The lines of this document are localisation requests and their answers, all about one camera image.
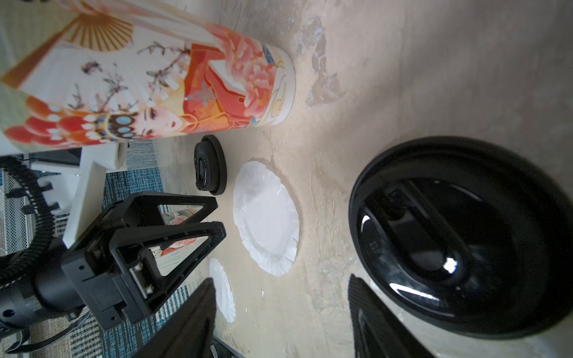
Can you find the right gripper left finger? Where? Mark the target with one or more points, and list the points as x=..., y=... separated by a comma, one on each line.
x=189, y=332

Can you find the white leak-proof paper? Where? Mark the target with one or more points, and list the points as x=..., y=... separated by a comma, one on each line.
x=266, y=218
x=224, y=296

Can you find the black lid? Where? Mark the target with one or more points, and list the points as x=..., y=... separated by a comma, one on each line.
x=210, y=166
x=465, y=235

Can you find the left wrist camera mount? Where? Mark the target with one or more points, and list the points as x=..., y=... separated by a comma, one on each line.
x=78, y=189

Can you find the paper milk tea cup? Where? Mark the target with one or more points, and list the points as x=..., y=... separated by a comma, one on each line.
x=172, y=215
x=87, y=73

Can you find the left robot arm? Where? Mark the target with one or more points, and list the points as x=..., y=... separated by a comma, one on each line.
x=37, y=300

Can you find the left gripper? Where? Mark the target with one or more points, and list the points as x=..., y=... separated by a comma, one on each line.
x=112, y=269

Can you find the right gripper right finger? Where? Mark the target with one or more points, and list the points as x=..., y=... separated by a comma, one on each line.
x=376, y=330

